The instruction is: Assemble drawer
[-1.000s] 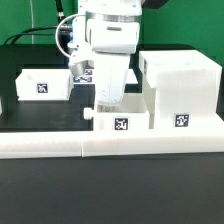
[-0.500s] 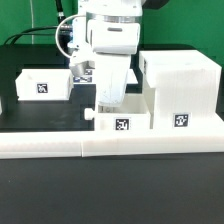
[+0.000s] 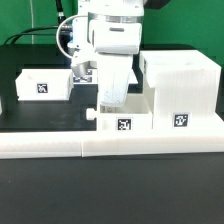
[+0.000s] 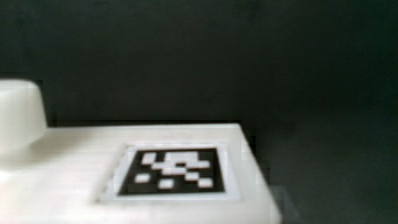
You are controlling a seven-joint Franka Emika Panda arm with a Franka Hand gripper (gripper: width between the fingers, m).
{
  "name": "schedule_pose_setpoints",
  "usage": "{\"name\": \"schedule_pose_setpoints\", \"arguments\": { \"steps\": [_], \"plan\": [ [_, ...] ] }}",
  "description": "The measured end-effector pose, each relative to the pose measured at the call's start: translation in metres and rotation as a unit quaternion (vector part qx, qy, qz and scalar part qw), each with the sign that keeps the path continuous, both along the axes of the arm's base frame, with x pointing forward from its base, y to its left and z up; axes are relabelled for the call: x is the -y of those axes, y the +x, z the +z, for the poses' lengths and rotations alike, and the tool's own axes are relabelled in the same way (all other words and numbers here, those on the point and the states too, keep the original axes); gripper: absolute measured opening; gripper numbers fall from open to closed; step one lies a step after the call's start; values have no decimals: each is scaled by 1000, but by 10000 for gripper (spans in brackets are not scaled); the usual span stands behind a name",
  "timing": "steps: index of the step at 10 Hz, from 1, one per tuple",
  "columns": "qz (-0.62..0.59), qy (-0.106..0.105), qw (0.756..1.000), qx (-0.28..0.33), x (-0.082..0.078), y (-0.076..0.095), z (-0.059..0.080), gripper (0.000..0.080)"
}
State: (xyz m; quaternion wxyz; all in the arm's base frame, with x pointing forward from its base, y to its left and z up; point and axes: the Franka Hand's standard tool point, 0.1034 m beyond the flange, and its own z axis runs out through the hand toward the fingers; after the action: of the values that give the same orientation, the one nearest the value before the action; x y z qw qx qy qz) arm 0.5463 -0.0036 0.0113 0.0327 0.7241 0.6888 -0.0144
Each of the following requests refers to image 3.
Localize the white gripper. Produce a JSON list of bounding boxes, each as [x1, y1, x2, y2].
[[96, 53, 133, 107]]

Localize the white front drawer tray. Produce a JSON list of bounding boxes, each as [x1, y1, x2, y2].
[[86, 94, 153, 131]]

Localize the white drawer tray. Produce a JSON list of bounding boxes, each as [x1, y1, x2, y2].
[[15, 69, 73, 101], [86, 94, 153, 131]]

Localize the white drawer cabinet box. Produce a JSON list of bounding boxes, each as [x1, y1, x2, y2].
[[139, 50, 221, 130]]

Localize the white rear drawer tray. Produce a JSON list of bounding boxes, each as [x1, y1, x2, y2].
[[15, 69, 73, 101]]

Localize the white marker tag sheet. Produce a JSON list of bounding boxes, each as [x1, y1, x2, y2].
[[72, 68, 138, 86]]

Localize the white L-shaped border fence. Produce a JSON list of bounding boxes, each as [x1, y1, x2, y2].
[[0, 111, 224, 159]]

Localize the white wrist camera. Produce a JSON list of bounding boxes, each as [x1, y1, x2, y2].
[[70, 47, 97, 77]]

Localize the white camera cable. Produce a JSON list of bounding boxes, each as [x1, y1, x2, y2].
[[55, 13, 89, 61]]

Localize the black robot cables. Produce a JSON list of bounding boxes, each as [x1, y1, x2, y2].
[[3, 0, 74, 46]]

